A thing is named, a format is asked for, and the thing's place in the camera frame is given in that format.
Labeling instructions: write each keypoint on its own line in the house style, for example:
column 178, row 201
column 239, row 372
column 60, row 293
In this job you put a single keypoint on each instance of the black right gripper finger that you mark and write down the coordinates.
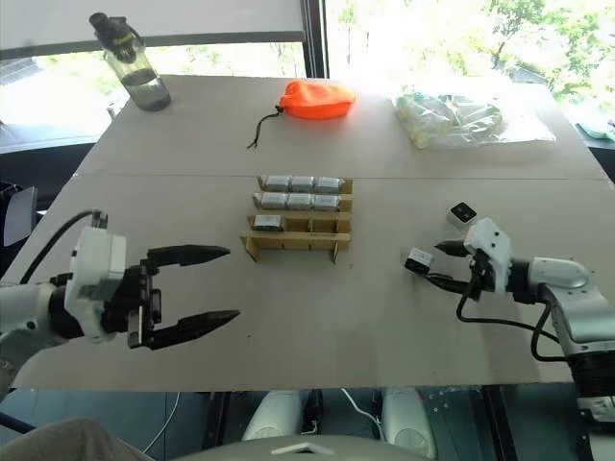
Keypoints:
column 450, row 248
column 449, row 284

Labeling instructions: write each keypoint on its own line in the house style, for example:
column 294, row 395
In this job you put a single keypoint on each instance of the green cloth item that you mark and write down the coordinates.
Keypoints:
column 598, row 130

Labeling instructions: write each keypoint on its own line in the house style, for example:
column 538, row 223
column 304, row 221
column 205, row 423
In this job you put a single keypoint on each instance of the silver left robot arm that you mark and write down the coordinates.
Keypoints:
column 24, row 307

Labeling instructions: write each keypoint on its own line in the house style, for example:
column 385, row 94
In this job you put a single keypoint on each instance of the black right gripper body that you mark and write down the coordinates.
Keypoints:
column 482, row 278

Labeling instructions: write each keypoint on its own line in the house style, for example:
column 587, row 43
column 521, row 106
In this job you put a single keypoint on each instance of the small white black camera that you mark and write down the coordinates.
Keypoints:
column 461, row 212
column 419, row 261

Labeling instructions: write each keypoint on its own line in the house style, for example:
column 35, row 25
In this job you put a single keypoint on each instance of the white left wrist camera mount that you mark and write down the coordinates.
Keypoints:
column 96, row 259

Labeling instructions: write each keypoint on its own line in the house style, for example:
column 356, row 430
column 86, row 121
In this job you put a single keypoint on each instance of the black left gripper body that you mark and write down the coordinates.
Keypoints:
column 139, row 307

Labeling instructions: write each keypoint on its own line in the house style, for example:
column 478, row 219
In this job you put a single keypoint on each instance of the grey robot torso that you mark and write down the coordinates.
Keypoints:
column 298, row 449

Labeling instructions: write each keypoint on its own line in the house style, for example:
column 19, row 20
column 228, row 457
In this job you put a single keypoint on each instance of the small grey camera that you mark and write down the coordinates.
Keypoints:
column 327, row 201
column 272, row 201
column 267, row 222
column 300, row 201
column 328, row 183
column 277, row 182
column 302, row 183

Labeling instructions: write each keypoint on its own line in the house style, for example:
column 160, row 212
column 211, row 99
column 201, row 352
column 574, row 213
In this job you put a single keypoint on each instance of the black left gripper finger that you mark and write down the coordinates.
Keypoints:
column 202, row 325
column 192, row 253

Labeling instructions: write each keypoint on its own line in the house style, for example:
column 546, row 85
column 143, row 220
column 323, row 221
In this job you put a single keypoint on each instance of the dark window frame post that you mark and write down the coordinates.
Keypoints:
column 314, row 38

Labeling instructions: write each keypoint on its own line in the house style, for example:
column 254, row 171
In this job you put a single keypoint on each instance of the dark clear water bottle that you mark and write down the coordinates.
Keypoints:
column 139, row 77

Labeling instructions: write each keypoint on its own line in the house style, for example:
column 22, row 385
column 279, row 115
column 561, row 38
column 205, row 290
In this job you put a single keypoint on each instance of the cardboard divider tray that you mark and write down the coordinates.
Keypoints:
column 298, row 237

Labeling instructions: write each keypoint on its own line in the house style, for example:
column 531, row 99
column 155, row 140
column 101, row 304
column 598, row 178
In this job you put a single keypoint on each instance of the white roller blind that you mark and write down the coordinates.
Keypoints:
column 144, row 19

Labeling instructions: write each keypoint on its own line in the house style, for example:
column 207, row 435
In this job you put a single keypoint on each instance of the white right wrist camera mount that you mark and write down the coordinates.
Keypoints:
column 492, row 249

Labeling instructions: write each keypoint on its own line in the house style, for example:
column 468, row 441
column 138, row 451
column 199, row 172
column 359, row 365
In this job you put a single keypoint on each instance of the white robot leg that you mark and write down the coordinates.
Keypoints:
column 271, row 418
column 408, row 422

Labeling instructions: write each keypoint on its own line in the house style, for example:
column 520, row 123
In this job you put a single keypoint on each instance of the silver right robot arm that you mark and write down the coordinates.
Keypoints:
column 572, row 298

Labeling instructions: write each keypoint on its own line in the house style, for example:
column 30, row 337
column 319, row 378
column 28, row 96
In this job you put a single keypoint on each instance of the grey rounded shape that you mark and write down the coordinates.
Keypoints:
column 72, row 442

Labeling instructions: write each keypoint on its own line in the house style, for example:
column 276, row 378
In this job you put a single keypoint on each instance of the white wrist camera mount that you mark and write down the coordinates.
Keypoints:
column 96, row 259
column 492, row 249

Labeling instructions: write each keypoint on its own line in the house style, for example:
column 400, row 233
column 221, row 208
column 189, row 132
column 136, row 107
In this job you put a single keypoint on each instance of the clear plastic bag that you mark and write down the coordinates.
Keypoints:
column 456, row 120

